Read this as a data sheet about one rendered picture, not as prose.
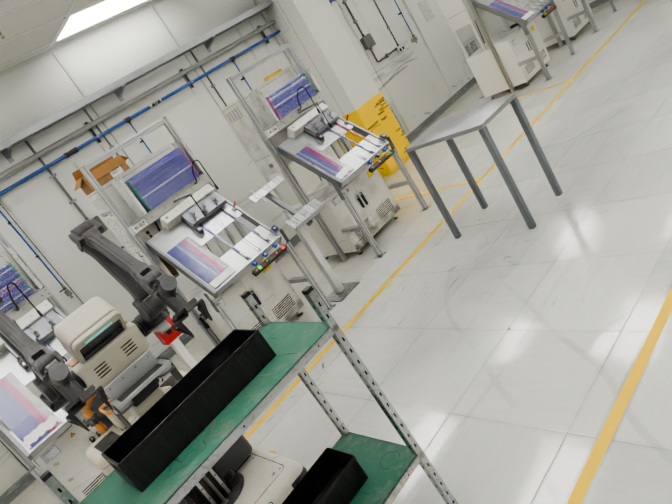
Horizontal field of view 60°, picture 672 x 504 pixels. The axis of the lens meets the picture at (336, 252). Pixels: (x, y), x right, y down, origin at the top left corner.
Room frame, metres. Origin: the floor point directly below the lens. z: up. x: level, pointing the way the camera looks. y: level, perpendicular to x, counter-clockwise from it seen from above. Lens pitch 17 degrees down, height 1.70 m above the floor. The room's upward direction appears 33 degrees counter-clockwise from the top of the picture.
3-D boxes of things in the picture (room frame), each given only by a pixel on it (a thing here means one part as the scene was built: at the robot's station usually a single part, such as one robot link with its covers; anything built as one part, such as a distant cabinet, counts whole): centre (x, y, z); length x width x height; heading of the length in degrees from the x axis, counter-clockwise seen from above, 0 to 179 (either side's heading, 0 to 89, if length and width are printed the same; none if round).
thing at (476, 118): (3.92, -1.20, 0.40); 0.70 x 0.45 x 0.80; 32
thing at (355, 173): (5.27, -0.39, 0.65); 1.01 x 0.73 x 1.29; 34
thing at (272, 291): (4.60, 0.93, 0.31); 0.70 x 0.65 x 0.62; 124
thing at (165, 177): (4.54, 0.81, 1.52); 0.51 x 0.13 x 0.27; 124
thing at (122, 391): (2.12, 0.91, 0.99); 0.28 x 0.16 x 0.22; 124
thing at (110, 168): (4.72, 1.07, 1.82); 0.68 x 0.30 x 0.20; 124
